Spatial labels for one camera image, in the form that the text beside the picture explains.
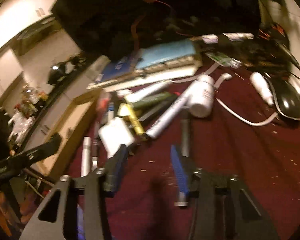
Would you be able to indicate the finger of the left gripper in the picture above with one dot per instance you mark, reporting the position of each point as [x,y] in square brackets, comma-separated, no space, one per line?
[12,166]

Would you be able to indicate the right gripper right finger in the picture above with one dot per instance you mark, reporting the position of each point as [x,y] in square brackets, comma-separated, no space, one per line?
[185,172]

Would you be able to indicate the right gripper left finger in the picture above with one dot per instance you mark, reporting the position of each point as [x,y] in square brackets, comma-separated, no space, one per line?
[114,168]

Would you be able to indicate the white square charger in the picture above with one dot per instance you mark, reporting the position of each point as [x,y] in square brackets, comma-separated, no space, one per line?
[114,134]

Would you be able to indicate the yellow black pen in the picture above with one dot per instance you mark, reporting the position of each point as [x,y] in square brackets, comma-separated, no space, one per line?
[134,120]

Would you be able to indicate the long white tube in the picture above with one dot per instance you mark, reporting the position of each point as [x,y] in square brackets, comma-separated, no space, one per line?
[165,119]

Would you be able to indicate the white marker pen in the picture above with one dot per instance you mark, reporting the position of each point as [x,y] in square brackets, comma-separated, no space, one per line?
[147,91]

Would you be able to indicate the white pill bottle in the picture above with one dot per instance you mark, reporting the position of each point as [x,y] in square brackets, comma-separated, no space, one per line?
[201,99]

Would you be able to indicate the dark green marker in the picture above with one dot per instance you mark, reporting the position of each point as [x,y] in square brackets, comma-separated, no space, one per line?
[153,100]

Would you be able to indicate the silver marker pen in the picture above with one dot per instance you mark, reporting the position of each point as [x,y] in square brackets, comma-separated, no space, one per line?
[86,157]

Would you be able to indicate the cardboard tray box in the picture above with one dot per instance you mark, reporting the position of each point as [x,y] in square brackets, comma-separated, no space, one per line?
[71,126]

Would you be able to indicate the dark blue booklet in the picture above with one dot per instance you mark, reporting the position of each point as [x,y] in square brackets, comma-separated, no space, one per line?
[123,67]

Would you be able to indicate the black wok pan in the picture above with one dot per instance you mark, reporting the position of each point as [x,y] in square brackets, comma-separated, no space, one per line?
[59,71]

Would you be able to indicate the beige keyboard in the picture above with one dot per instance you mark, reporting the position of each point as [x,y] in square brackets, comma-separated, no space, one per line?
[185,66]

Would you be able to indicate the white small bottle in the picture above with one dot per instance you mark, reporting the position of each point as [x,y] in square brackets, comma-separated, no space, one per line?
[262,87]

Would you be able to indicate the green remote control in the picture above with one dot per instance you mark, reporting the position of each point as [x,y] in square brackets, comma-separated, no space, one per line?
[224,60]

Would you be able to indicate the black computer mouse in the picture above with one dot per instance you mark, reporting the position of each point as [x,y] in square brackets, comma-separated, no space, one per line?
[286,98]

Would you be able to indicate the light blue paper booklet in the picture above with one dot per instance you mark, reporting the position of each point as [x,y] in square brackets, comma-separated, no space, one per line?
[166,52]

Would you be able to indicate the black computer monitor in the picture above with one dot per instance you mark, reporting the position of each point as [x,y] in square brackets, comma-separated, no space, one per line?
[117,28]

